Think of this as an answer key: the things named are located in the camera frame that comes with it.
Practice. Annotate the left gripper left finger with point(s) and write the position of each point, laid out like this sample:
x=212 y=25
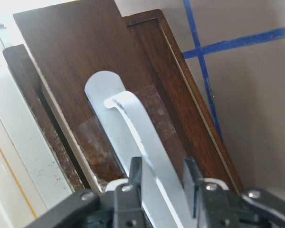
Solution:
x=135 y=174

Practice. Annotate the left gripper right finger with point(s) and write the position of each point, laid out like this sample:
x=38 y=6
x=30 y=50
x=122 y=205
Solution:
x=192 y=180

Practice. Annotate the white drawer handle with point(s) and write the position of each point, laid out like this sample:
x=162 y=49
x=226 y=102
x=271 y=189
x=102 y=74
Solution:
x=132 y=134

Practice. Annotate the pulled-out wooden drawer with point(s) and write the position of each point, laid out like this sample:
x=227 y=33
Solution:
x=68 y=43

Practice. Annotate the dark wooden drawer cabinet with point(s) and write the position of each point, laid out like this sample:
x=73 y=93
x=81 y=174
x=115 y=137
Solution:
x=197 y=134

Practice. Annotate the cream plastic storage box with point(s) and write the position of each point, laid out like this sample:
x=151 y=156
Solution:
x=31 y=181

